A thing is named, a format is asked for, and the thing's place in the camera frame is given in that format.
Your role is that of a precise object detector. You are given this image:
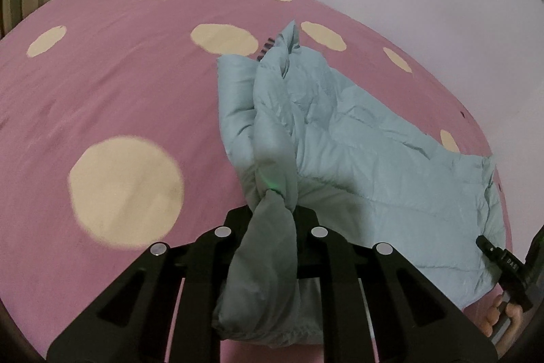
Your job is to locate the light blue puffer jacket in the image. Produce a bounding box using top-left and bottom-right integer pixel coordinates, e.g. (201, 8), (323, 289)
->
(214, 24), (506, 347)

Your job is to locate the person's right hand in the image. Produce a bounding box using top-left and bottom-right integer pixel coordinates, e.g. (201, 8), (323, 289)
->
(479, 291), (523, 352)

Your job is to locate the pink polka dot bedsheet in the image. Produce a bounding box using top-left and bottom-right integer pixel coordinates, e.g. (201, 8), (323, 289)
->
(1, 0), (491, 355)

